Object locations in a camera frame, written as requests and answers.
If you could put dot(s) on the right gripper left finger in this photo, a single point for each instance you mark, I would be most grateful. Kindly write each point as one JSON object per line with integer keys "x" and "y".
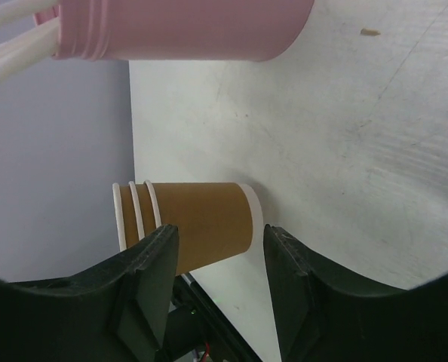
{"x": 115, "y": 310}

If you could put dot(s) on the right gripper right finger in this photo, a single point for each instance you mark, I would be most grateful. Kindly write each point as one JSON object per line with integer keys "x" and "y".
{"x": 324, "y": 311}

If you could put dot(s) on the white wrapped straws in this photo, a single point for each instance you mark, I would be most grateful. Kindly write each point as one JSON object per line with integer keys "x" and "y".
{"x": 32, "y": 46}

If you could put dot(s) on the pink straw holder cup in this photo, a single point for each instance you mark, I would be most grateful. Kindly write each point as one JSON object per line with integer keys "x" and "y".
{"x": 254, "y": 30}

